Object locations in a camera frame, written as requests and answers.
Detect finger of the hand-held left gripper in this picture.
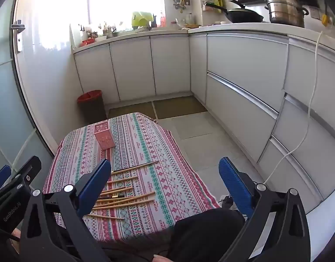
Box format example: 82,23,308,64
7,155,42,189
0,165,12,193

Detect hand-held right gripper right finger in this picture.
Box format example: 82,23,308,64
218,157,311,262

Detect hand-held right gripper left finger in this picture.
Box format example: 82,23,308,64
20,158,112,262

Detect bunch of wooden chopsticks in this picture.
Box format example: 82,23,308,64
88,160,159,221

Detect pink perforated chopstick holder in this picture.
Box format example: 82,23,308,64
94,124,116,151

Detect black power adapter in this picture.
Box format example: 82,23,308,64
221,195,235,210

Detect person's dark trousers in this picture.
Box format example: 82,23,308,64
97,209,246,262

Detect patterned striped tablecloth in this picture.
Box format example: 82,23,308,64
42,112,221,242

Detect dark trash bin red rim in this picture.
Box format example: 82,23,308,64
77,90,108,125

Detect brown floor mat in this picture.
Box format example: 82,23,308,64
152,96,209,120
108,102,157,121

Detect white kitchen cabinets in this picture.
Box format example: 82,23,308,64
73,30,335,214

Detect black wok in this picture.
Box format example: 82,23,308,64
205,0,264,24

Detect yellow-green plastic container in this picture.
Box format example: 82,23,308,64
132,11,154,29

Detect stainless steel steamer pot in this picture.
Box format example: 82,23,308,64
264,0,310,28

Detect silver door handle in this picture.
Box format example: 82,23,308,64
11,20,26,53

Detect white power cable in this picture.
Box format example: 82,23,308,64
263,30,324,185

